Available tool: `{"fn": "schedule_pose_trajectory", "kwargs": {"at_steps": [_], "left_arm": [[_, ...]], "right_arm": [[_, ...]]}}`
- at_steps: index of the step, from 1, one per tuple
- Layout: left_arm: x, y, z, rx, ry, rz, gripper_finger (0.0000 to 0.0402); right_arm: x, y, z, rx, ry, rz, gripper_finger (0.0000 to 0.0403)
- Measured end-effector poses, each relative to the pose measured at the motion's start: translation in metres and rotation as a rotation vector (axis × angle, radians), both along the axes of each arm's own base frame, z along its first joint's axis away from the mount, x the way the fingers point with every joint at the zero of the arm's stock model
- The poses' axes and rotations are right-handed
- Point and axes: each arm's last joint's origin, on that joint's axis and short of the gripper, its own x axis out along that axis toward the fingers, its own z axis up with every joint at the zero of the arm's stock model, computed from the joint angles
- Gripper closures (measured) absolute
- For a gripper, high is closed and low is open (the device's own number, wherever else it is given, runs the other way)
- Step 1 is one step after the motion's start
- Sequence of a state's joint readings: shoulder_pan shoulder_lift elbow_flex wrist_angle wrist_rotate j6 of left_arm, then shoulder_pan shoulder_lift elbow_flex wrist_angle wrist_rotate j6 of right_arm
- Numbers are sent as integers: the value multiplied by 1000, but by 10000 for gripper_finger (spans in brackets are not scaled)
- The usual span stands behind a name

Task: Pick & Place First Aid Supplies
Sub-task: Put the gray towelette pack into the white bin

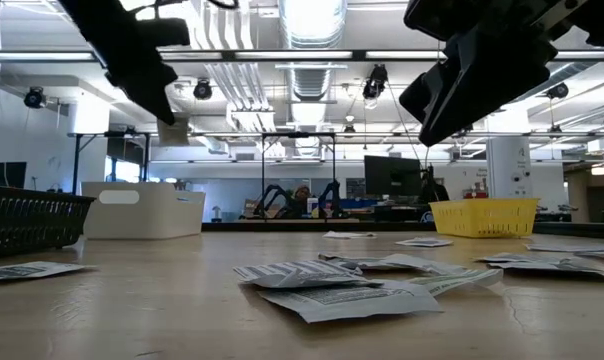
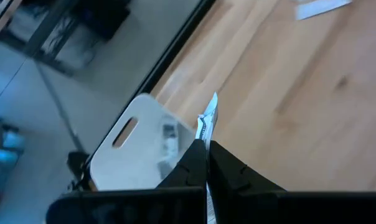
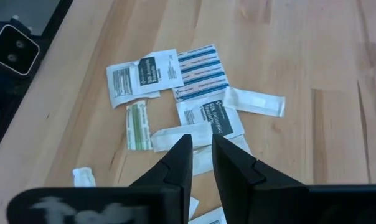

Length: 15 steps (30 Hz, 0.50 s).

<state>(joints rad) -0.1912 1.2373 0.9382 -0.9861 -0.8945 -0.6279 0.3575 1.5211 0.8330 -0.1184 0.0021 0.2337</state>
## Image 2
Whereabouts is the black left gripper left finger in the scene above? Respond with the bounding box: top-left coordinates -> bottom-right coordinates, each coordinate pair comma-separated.
156,138 -> 208,191

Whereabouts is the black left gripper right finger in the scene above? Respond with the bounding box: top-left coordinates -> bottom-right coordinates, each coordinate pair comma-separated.
208,139 -> 286,194

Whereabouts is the white antiseptic towelette packet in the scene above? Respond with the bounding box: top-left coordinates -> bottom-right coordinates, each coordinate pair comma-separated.
194,91 -> 220,224
164,138 -> 180,161

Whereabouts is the white plastic bin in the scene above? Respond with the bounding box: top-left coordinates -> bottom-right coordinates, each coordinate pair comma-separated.
88,93 -> 197,192

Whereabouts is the dark metal rack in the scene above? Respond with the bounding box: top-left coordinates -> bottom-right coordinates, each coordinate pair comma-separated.
0,0 -> 133,78

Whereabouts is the small white packet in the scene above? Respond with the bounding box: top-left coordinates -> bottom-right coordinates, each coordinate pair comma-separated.
293,0 -> 354,21

